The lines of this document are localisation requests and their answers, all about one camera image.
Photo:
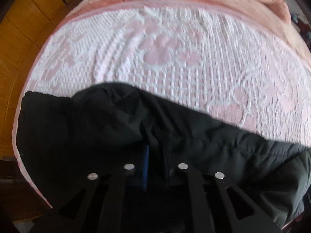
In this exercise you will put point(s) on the wooden wardrobe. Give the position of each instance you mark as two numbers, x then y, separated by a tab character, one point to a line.
25	27

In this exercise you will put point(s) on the pink white patterned bed blanket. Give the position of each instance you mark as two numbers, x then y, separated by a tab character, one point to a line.
234	60

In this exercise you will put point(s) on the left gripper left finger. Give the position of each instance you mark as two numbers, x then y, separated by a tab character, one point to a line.
131	192

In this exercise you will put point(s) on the black pants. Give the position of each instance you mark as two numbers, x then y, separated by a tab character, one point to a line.
56	134

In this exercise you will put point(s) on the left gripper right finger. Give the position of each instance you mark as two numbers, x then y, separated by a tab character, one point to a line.
213	203

